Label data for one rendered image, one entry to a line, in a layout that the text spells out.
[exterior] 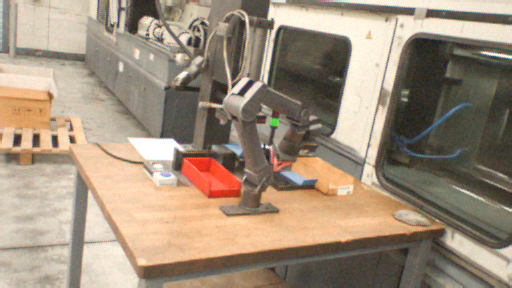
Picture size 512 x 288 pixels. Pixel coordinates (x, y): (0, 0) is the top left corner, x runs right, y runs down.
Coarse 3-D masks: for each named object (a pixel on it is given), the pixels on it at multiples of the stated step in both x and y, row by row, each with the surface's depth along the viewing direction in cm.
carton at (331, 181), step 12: (300, 168) 200; (312, 168) 193; (324, 168) 205; (336, 168) 199; (324, 180) 187; (336, 180) 198; (348, 180) 192; (324, 192) 187; (336, 192) 188; (348, 192) 191
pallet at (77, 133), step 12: (60, 120) 509; (72, 120) 516; (0, 132) 450; (12, 132) 445; (24, 132) 451; (36, 132) 463; (48, 132) 462; (60, 132) 468; (72, 132) 481; (12, 144) 414; (24, 144) 419; (48, 144) 428; (60, 144) 433; (24, 156) 411
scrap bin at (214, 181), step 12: (192, 168) 175; (204, 168) 188; (216, 168) 184; (192, 180) 175; (204, 180) 166; (216, 180) 181; (228, 180) 176; (204, 192) 166; (216, 192) 165; (228, 192) 167
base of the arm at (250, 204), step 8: (248, 192) 155; (248, 200) 156; (256, 200) 156; (224, 208) 155; (232, 208) 157; (240, 208) 158; (248, 208) 156; (256, 208) 157; (264, 208) 161; (272, 208) 162
